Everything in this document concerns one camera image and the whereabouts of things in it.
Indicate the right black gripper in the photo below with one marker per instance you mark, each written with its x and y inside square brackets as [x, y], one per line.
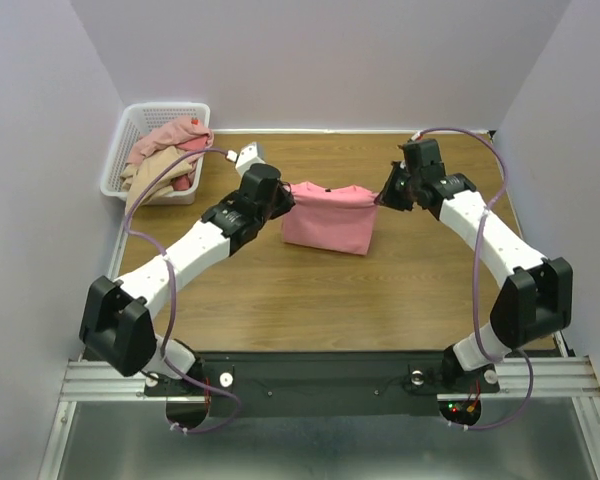
[391, 187]

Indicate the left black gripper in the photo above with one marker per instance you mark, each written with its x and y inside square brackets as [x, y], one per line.
[285, 203]

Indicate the bright pink t shirt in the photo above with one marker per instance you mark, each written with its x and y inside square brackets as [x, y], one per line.
[340, 220]

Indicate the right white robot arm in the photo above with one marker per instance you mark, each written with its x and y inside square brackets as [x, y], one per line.
[535, 297]

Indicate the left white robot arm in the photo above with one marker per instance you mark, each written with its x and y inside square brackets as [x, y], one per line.
[117, 322]

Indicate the red t shirt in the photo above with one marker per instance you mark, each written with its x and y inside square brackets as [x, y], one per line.
[190, 135]

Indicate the dusty pink t shirt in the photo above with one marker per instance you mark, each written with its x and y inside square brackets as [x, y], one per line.
[158, 139]

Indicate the beige t shirt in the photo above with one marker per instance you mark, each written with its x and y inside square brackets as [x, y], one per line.
[136, 178]

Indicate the white plastic laundry basket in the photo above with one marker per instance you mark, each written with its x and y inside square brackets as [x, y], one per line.
[138, 120]

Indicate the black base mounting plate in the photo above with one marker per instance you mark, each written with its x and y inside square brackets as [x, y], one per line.
[305, 384]

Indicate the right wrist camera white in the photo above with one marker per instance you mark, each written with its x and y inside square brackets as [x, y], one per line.
[416, 136]

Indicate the aluminium frame rail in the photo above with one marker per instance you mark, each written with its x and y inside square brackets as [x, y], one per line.
[95, 381]

